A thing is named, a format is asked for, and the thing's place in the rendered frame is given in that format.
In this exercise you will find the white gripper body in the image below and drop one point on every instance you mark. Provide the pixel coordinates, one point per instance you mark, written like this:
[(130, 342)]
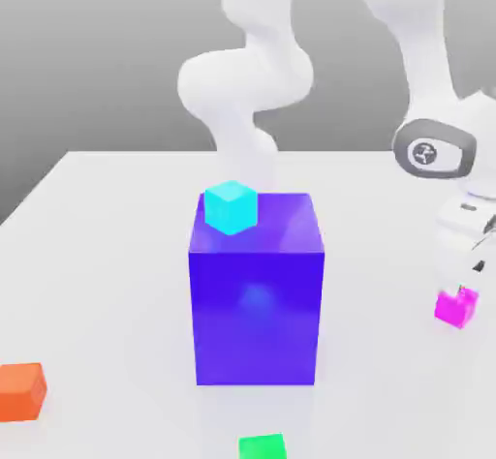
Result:
[(455, 261)]

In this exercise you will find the small magenta cube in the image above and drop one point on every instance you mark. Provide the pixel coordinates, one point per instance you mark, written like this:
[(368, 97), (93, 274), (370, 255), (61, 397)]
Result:
[(448, 308)]

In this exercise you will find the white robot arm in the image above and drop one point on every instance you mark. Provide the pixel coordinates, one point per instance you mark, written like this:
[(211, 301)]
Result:
[(248, 79)]

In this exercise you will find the small cyan cube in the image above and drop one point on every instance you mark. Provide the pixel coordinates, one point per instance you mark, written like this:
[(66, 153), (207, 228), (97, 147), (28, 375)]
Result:
[(230, 207)]

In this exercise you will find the small green cube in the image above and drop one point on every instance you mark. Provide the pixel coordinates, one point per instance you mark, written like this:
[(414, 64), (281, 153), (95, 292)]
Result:
[(262, 447)]

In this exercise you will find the small orange cube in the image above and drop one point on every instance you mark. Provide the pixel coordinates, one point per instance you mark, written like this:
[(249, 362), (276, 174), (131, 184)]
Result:
[(19, 393)]

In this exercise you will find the large blue box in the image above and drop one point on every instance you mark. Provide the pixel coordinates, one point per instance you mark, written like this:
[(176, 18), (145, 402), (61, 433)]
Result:
[(254, 319)]

